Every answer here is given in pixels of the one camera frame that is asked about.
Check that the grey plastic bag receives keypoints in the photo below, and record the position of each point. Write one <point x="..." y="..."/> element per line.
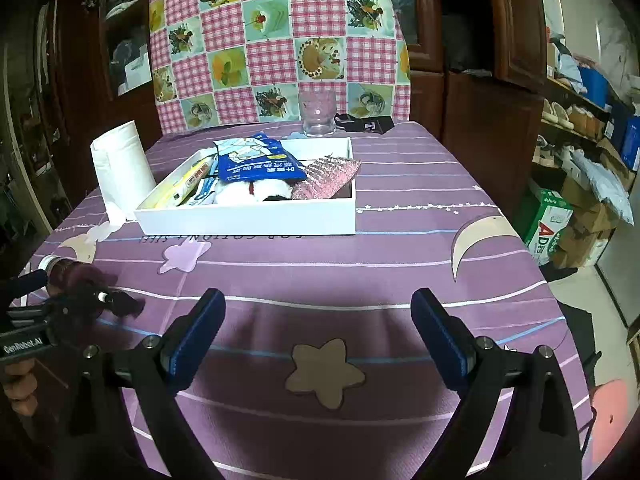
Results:
<point x="605" y="185"/>

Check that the white shallow box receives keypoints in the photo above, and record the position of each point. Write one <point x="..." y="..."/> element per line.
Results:
<point x="250" y="217"/>

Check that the blue printed packet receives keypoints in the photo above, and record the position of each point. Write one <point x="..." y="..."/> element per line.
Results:
<point x="260" y="160"/>

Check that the wooden shoe shelf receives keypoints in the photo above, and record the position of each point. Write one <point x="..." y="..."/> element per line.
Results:
<point x="585" y="115"/>

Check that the yellow and white tube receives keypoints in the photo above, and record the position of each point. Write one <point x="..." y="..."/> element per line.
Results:
<point x="185" y="182"/>

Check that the purple striped tablecloth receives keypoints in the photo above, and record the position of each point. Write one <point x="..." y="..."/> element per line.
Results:
<point x="350" y="270"/>

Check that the dark cloth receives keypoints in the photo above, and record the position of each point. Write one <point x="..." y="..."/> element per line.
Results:
<point x="575" y="335"/>

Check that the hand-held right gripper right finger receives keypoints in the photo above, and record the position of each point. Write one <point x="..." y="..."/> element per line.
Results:
<point x="440" y="340"/>

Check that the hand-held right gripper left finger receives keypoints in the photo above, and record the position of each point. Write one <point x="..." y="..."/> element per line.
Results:
<point x="195" y="345"/>

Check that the clear glass cup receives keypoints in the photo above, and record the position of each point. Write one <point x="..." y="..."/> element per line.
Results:
<point x="317" y="115"/>

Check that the pink sequin pouch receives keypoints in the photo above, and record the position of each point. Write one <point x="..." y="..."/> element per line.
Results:
<point x="320" y="180"/>

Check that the small white and blue packet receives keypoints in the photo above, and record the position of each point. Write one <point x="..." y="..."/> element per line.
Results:
<point x="205" y="192"/>

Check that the black and white plush toy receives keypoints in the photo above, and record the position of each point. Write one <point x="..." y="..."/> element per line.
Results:
<point x="235" y="192"/>

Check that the white paper towel roll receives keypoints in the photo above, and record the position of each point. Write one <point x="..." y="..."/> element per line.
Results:
<point x="122" y="170"/>

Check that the green and white carton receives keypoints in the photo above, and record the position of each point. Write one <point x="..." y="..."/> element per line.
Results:
<point x="547" y="230"/>

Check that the person's left hand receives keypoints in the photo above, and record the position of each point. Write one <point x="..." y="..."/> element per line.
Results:
<point x="20" y="390"/>

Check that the brown wooden cabinet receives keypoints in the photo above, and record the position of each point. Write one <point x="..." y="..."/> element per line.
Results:
<point x="480" y="110"/>

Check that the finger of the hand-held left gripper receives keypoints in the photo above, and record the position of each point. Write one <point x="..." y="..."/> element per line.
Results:
<point x="27" y="282"/>
<point x="115" y="302"/>

